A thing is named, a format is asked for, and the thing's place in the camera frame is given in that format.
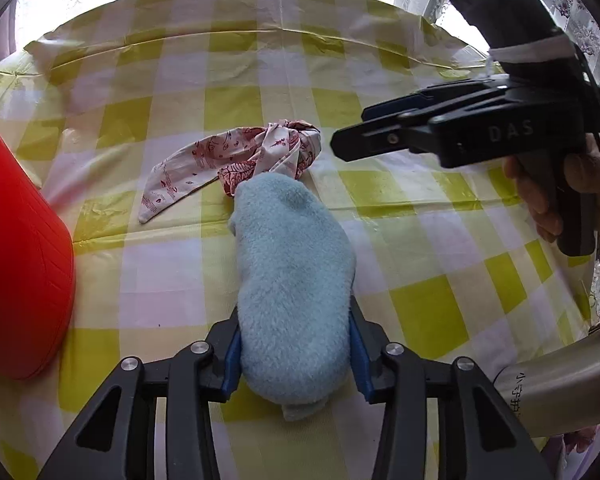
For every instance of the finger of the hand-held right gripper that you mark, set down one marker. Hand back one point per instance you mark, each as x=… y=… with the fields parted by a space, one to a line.
x=375 y=140
x=395 y=105

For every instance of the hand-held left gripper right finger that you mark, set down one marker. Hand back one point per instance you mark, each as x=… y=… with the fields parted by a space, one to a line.
x=361 y=367

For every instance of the red leaf print hair band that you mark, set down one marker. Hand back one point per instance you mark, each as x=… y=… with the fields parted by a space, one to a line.
x=205 y=157

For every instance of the red thermos bottle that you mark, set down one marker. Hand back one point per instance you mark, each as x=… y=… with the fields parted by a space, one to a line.
x=20 y=260

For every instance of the yellow checked plastic tablecloth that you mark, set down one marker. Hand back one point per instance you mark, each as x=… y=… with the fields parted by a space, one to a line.
x=180 y=270

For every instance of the light blue fluffy sock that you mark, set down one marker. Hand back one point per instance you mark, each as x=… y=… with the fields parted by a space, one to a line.
x=292 y=280

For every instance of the person's right hand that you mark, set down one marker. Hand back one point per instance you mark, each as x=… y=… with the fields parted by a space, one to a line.
x=597 y=185

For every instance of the floral embroidered sheer curtain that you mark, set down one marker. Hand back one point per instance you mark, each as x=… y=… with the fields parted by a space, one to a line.
x=587 y=35

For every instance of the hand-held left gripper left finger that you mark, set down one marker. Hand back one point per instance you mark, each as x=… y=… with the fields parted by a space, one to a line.
x=232 y=367

